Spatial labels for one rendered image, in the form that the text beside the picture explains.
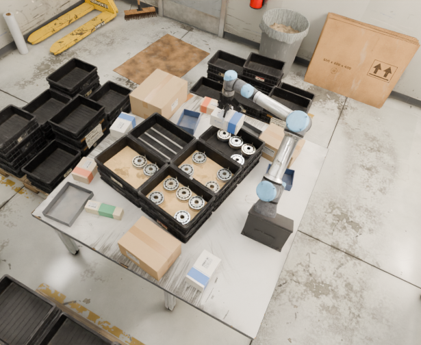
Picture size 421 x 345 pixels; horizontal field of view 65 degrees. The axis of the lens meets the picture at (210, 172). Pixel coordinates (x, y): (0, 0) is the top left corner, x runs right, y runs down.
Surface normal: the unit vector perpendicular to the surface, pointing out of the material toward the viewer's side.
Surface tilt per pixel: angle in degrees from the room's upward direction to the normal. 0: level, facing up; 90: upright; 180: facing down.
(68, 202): 0
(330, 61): 76
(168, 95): 0
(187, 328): 0
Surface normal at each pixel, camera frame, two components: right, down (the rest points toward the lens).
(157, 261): 0.07, -0.59
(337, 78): -0.41, 0.49
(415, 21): -0.45, 0.70
